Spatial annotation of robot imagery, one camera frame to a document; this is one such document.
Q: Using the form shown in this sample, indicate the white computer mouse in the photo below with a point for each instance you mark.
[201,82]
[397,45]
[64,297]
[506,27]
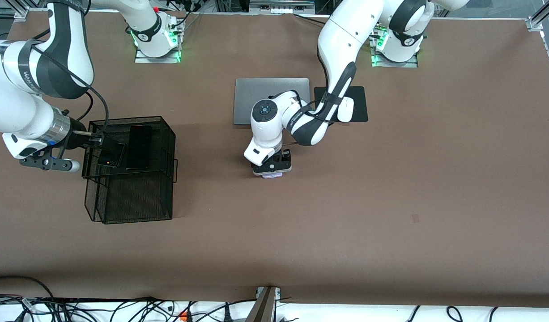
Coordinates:
[347,112]

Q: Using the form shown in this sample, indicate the black mesh two-tier tray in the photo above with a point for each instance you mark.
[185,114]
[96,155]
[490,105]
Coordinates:
[160,205]

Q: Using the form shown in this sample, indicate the silver closed laptop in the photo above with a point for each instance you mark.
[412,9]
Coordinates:
[265,85]

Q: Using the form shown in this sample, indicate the long black slab phone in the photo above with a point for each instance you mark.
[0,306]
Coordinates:
[139,147]

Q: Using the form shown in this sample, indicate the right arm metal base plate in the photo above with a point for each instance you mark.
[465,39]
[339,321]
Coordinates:
[142,59]

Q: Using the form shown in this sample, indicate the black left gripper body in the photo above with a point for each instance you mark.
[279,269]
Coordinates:
[284,158]

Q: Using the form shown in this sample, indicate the small black flip phone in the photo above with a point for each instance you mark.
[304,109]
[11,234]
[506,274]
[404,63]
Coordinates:
[115,156]

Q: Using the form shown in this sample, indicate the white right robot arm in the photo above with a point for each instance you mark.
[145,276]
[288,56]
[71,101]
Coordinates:
[14,107]

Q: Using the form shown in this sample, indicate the black mouse pad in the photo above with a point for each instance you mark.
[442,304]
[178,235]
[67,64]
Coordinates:
[360,105]

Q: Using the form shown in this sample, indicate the white power strip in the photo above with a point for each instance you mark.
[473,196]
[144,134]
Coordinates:
[281,10]

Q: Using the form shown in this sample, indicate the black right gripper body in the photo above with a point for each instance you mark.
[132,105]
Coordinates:
[76,138]

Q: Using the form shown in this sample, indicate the grey metal camera bracket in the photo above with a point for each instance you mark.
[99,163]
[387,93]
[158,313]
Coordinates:
[263,308]

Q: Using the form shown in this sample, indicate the aluminium frame profile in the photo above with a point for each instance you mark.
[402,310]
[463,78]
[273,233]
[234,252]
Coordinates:
[536,22]
[6,13]

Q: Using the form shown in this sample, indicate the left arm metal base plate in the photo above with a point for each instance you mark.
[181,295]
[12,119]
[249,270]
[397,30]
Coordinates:
[410,65]

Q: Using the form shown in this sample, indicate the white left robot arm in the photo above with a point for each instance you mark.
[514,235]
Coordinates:
[346,31]

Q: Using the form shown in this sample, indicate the lavender flip phone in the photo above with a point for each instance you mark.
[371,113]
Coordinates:
[272,176]

